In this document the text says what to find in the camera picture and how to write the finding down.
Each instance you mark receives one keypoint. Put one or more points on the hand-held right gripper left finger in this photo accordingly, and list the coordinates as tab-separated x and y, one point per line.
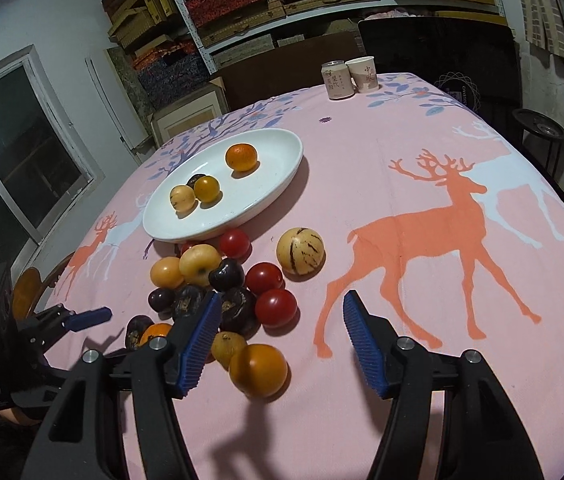
197	345

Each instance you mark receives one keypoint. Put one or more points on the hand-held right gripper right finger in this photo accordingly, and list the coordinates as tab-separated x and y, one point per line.
361	345

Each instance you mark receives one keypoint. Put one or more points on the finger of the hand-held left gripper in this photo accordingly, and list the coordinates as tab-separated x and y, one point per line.
89	318

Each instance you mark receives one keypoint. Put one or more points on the small brown fruit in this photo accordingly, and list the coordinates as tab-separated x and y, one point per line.
228	349

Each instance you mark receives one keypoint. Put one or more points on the large orange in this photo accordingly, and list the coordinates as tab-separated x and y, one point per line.
158	331

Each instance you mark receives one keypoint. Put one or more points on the dark purple passion fruit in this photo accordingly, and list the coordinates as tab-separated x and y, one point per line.
137	332
188	302

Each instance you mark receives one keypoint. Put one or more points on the large dark passion fruit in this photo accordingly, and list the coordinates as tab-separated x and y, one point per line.
242	316

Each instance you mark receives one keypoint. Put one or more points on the small dark plum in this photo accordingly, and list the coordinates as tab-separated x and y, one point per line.
193	180
161	300

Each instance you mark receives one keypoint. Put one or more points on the orange tomato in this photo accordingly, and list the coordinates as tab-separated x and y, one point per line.
258	371

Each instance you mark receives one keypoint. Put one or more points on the orange-yellow round fruit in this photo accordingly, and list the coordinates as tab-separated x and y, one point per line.
165	272

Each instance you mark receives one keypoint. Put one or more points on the red tomato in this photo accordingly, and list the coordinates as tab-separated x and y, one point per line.
264	278
235	243
276	308
187	247

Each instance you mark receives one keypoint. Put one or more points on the large striped pepino melon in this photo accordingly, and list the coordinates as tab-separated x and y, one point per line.
300	251

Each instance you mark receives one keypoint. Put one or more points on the white oval plate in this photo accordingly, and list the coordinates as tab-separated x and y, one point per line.
272	160

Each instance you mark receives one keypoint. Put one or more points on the person's left hand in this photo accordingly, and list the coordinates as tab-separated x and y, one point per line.
12	413

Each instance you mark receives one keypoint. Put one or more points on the wooden chair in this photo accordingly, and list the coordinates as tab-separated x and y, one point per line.
27	295

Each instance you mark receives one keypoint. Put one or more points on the shiny dark plum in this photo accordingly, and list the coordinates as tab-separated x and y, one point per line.
227	275

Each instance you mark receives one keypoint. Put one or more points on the large yellow fruit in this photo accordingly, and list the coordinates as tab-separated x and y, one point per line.
200	264

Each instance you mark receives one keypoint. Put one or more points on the small speckled pepino melon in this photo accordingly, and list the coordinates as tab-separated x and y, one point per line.
183	198

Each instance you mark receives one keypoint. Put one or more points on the sliding glass window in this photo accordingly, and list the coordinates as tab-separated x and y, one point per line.
12	160

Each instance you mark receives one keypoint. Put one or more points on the yellow-green tomato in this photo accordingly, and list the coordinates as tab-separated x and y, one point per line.
207	189

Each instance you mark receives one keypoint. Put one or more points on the mandarin orange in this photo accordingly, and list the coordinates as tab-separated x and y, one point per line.
242	156

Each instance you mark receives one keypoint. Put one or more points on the pink deer print tablecloth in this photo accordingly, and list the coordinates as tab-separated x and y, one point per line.
411	135

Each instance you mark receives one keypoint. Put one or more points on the white board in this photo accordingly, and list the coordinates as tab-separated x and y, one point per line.
112	100

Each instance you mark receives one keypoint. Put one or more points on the framed picture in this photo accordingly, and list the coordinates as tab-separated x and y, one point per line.
187	115

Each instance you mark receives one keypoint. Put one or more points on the stack of blue patterned boxes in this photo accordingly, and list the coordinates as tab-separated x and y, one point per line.
172	75

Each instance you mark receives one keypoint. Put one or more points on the pink drink can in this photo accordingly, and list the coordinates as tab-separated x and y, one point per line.
338	80

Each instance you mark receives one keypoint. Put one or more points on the paper cup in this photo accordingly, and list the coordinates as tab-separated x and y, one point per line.
361	75

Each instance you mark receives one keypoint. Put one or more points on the brown cardboard sheet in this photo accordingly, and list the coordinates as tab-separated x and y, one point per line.
272	75

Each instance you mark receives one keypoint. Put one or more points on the black round stool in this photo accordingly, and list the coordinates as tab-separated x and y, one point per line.
541	127

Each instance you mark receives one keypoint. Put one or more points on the white metal shelf rack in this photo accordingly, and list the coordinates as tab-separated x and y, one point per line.
197	35

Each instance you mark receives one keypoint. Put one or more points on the black chair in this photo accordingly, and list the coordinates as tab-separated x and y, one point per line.
436	50

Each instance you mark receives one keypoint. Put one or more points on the stack of red patterned boxes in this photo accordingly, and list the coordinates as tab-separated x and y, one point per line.
222	2

